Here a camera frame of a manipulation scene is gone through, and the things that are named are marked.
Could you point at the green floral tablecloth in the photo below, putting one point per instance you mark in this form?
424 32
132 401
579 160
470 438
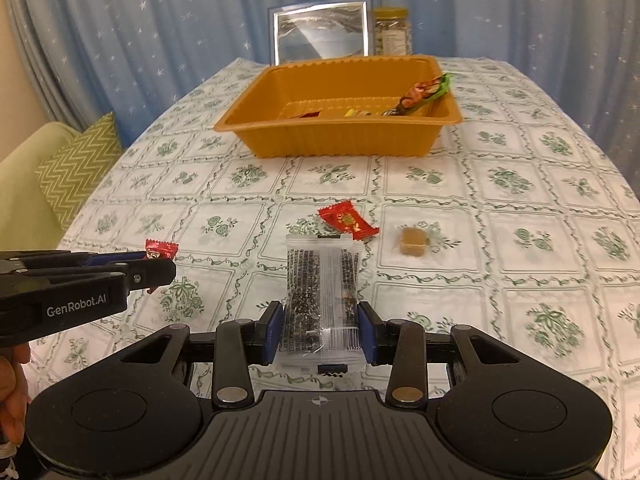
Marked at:
500 260

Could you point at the small red candy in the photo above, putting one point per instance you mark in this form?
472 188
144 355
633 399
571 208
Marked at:
160 250

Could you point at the yellow candy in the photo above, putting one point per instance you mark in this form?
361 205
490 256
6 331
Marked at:
359 112

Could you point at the person's left hand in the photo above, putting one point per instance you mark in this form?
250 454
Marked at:
11 400

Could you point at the clear packet of black snack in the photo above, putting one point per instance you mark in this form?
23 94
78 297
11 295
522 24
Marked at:
320 300

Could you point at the light green sofa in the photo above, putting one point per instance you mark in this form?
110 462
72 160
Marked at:
20 200

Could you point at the silver framed mirror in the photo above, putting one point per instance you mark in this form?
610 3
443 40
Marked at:
320 30

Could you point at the red snack packet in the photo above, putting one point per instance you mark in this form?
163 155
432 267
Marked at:
310 115

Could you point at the green zigzag cushion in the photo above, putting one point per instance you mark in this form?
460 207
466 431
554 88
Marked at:
80 170

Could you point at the brown wrapped caramel candy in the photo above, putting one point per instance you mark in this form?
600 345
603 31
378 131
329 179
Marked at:
412 242

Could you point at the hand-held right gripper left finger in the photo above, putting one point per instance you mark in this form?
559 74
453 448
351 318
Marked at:
274 332

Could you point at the blue star-print curtain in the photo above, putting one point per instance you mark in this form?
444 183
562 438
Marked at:
150 35

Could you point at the orange plastic tray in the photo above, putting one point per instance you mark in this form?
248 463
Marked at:
325 140

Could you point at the glass jar with yellow lid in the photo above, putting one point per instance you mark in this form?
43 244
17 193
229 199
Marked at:
392 35

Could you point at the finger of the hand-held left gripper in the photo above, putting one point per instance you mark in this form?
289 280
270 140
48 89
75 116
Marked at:
150 275
112 259

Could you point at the green snack bag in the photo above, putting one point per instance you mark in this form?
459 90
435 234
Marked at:
422 92

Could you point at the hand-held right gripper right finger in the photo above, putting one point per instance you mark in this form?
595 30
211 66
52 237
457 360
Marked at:
365 335

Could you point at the red gold-print candy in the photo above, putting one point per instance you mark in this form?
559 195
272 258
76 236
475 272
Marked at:
347 220

